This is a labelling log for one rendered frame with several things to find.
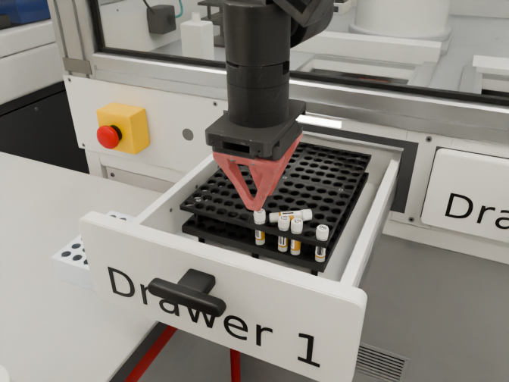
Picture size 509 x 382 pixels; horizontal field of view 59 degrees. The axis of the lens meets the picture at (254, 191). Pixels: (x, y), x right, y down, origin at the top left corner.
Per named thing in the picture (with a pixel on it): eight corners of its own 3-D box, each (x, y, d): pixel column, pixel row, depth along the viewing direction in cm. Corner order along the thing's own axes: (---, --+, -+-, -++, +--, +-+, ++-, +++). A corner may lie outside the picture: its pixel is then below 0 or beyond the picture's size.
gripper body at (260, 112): (307, 117, 47) (310, 45, 43) (270, 163, 39) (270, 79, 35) (249, 108, 49) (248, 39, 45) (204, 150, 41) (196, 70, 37)
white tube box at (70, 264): (105, 295, 59) (101, 273, 57) (57, 278, 62) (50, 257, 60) (159, 242, 69) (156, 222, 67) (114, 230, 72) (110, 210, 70)
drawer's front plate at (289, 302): (348, 392, 41) (363, 305, 35) (95, 298, 51) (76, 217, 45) (353, 377, 42) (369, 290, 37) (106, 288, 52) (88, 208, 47)
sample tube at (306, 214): (269, 210, 49) (310, 206, 50) (268, 217, 50) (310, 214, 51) (270, 217, 49) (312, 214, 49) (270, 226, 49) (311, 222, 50)
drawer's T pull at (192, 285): (221, 320, 38) (220, 308, 37) (147, 294, 40) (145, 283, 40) (240, 292, 41) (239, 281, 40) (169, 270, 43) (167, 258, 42)
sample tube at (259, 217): (253, 245, 51) (251, 212, 49) (257, 239, 52) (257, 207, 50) (263, 248, 51) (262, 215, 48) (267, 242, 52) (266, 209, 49)
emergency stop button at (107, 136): (115, 152, 74) (111, 129, 72) (96, 148, 76) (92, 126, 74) (126, 145, 77) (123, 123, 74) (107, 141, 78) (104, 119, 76)
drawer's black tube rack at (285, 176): (321, 290, 50) (326, 243, 46) (183, 248, 56) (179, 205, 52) (366, 193, 67) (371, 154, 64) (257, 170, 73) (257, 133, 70)
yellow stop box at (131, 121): (133, 158, 76) (126, 117, 73) (99, 149, 79) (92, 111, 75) (151, 145, 80) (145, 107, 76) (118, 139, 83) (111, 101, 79)
